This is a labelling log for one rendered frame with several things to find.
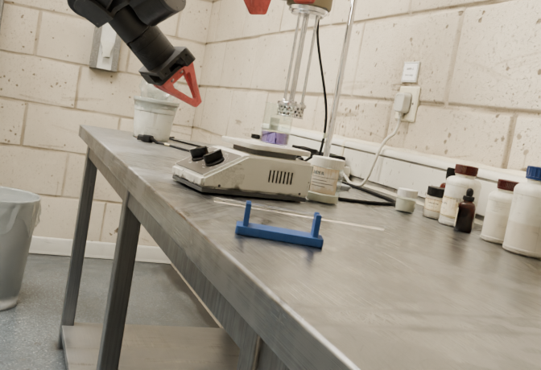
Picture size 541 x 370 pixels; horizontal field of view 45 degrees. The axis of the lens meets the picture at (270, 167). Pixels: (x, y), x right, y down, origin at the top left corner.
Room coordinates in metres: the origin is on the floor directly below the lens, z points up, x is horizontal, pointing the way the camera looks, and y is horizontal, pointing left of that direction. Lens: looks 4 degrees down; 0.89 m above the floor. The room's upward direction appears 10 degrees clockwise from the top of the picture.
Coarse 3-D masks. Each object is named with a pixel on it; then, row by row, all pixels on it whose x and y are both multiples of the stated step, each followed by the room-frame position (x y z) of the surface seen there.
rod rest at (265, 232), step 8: (248, 200) 0.75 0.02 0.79; (248, 208) 0.72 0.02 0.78; (248, 216) 0.72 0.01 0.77; (320, 216) 0.73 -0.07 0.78; (240, 224) 0.73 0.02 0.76; (248, 224) 0.74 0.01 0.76; (256, 224) 0.74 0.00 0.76; (312, 224) 0.75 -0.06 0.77; (240, 232) 0.72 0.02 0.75; (248, 232) 0.72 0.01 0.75; (256, 232) 0.72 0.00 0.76; (264, 232) 0.72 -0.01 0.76; (272, 232) 0.72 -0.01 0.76; (280, 232) 0.72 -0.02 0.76; (288, 232) 0.73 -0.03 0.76; (296, 232) 0.74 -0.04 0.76; (304, 232) 0.75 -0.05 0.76; (312, 232) 0.73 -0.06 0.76; (280, 240) 0.72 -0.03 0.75; (288, 240) 0.72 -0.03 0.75; (296, 240) 0.72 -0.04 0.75; (304, 240) 0.72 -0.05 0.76; (312, 240) 0.72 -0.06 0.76; (320, 240) 0.72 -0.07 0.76
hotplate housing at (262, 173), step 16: (240, 160) 1.03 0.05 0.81; (256, 160) 1.04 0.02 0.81; (272, 160) 1.06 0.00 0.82; (288, 160) 1.07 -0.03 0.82; (176, 176) 1.09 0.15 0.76; (192, 176) 1.02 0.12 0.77; (208, 176) 1.00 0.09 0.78; (224, 176) 1.01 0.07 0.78; (240, 176) 1.02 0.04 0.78; (256, 176) 1.04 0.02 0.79; (272, 176) 1.05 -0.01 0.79; (288, 176) 1.07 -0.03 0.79; (304, 176) 1.08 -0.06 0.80; (208, 192) 1.01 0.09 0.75; (224, 192) 1.01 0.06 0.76; (240, 192) 1.03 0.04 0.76; (256, 192) 1.05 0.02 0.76; (272, 192) 1.06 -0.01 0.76; (288, 192) 1.07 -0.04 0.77; (304, 192) 1.09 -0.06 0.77
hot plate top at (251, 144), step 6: (222, 138) 1.13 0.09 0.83; (228, 138) 1.11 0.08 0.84; (234, 138) 1.10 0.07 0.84; (240, 138) 1.13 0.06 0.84; (234, 144) 1.09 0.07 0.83; (240, 144) 1.07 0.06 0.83; (246, 144) 1.05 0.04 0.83; (252, 144) 1.04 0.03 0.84; (258, 144) 1.05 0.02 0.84; (264, 144) 1.08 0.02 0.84; (264, 150) 1.05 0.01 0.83; (270, 150) 1.05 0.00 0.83; (276, 150) 1.06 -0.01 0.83; (282, 150) 1.06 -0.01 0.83; (288, 150) 1.07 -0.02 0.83; (294, 150) 1.08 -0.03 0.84; (300, 150) 1.08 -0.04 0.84; (306, 150) 1.11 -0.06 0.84; (306, 156) 1.09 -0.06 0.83
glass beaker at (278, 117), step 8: (272, 104) 1.08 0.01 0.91; (280, 104) 1.08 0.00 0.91; (288, 104) 1.13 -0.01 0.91; (264, 112) 1.10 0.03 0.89; (272, 112) 1.08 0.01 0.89; (280, 112) 1.08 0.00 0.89; (288, 112) 1.08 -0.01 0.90; (264, 120) 1.09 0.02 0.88; (272, 120) 1.08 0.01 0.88; (280, 120) 1.08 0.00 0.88; (288, 120) 1.09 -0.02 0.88; (264, 128) 1.09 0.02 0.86; (272, 128) 1.08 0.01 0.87; (280, 128) 1.08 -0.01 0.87; (288, 128) 1.09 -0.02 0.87; (264, 136) 1.09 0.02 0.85; (272, 136) 1.08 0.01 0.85; (280, 136) 1.08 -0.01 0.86; (288, 136) 1.09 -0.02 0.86; (272, 144) 1.08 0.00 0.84; (280, 144) 1.08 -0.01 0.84
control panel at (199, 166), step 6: (210, 150) 1.11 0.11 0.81; (222, 150) 1.09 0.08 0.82; (228, 156) 1.05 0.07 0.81; (234, 156) 1.04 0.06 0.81; (240, 156) 1.03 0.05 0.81; (180, 162) 1.09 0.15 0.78; (186, 162) 1.08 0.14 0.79; (192, 162) 1.07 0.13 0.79; (198, 162) 1.06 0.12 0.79; (204, 162) 1.05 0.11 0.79; (222, 162) 1.03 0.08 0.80; (228, 162) 1.02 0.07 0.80; (192, 168) 1.04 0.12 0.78; (198, 168) 1.03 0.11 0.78; (204, 168) 1.02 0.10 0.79; (210, 168) 1.02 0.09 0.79; (216, 168) 1.01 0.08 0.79
